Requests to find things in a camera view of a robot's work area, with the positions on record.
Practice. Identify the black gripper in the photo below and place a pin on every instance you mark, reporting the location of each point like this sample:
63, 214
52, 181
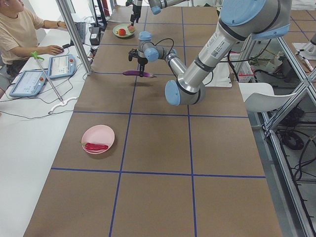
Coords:
136, 8
142, 60

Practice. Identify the purple eggplant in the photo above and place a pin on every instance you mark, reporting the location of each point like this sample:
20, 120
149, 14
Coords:
138, 74

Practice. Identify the yellow pink peach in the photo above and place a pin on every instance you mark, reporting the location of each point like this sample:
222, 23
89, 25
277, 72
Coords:
131, 28

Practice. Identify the red orange round fruit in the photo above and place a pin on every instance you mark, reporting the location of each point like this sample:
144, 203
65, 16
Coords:
121, 32

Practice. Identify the red chili pepper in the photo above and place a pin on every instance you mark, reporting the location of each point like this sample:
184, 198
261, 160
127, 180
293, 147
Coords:
94, 147

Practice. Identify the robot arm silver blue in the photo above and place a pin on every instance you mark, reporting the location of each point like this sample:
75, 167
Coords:
238, 20
155, 5

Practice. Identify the person right hand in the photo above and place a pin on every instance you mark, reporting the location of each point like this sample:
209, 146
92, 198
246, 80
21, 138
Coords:
54, 50

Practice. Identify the light green plate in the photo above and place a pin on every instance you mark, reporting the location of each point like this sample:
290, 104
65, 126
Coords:
124, 26

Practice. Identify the black power adapter box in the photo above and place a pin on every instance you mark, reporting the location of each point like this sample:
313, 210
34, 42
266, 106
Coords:
94, 36

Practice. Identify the black keyboard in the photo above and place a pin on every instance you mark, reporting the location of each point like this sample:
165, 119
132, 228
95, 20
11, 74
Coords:
81, 29

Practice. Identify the far teach pendant tablet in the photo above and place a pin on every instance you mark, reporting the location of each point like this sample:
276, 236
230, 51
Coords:
61, 66

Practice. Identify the teach pendant tablet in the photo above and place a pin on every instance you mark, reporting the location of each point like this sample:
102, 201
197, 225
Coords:
29, 83
61, 66

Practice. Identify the pink plate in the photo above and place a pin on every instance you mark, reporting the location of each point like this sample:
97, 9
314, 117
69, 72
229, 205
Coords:
100, 134

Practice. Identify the metal rod green tip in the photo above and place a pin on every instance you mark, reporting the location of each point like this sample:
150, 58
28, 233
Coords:
62, 101

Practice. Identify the white plastic basket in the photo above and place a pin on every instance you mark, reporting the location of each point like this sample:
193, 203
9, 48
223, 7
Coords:
245, 73

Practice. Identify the near teach pendant tablet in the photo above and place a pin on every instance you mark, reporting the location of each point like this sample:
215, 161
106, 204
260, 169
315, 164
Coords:
29, 83

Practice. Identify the person in beige shirt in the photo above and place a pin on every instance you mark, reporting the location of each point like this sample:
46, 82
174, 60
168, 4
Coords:
18, 36

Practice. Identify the white chair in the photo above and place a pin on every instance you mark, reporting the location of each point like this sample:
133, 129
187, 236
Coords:
260, 97

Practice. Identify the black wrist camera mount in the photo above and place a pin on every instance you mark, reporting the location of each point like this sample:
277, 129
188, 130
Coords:
133, 53

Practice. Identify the aluminium frame post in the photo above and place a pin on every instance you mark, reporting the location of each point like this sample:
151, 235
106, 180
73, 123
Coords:
66, 14

